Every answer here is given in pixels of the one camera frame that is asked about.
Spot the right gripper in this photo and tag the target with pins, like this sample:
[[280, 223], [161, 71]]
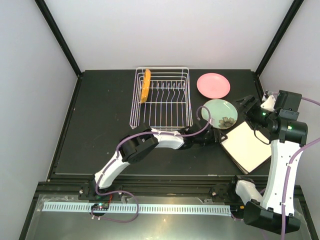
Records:
[[249, 112]]

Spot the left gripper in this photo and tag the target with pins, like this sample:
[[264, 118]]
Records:
[[219, 132]]

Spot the white square plate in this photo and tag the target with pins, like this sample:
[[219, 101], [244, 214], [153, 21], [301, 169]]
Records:
[[247, 148]]

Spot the white wire dish rack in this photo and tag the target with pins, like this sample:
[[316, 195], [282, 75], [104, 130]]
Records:
[[168, 105]]

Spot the orange dotted scalloped plate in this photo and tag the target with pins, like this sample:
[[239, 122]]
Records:
[[145, 86]]

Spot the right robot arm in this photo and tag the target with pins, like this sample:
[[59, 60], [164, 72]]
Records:
[[273, 210]]

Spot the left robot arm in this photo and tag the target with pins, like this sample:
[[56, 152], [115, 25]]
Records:
[[143, 139]]

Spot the green floral plate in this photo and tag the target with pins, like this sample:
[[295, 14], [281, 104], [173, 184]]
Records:
[[223, 112]]

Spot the pink round plate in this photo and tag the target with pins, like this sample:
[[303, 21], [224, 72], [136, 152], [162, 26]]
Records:
[[213, 85]]

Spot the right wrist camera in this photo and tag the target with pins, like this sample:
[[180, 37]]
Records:
[[269, 100]]

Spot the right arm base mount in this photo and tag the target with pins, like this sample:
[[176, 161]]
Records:
[[228, 193]]

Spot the right black frame post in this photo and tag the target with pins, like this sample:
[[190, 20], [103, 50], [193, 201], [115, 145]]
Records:
[[283, 27]]

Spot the black frame post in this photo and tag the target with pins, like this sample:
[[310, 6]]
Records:
[[46, 13], [283, 27]]

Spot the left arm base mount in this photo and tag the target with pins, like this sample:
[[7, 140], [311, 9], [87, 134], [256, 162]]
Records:
[[87, 192]]

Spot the white slotted cable duct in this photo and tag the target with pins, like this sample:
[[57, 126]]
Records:
[[131, 208]]

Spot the left black frame post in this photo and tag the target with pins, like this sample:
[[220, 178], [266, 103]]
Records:
[[46, 13]]

